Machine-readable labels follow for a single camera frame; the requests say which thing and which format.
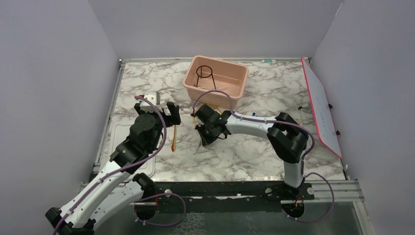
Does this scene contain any yellow rubber tube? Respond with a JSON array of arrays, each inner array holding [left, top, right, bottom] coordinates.
[[193, 104, 225, 126]]

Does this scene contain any pink plastic bin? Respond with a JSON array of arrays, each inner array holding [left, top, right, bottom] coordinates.
[[183, 55, 249, 110]]

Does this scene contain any black wire tripod stand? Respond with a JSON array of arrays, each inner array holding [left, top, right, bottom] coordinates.
[[195, 65, 217, 90]]

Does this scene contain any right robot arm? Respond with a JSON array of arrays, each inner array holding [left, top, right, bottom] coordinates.
[[192, 104, 309, 199]]

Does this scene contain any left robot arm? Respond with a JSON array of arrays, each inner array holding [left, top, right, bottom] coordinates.
[[46, 99, 181, 235]]

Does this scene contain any red yellow green spoon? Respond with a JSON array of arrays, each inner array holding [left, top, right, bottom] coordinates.
[[171, 125, 177, 152]]

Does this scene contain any white plastic tray lid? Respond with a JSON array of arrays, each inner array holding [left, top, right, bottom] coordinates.
[[101, 121, 155, 179]]

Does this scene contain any green white marker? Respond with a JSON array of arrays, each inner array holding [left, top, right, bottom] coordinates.
[[262, 59, 276, 63]]

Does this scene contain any pink framed whiteboard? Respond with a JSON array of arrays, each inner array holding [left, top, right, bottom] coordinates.
[[301, 57, 343, 159]]

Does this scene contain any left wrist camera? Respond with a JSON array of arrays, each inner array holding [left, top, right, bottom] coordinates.
[[134, 91, 161, 112]]

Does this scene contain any black base frame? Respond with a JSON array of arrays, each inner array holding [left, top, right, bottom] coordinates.
[[89, 173, 315, 215]]

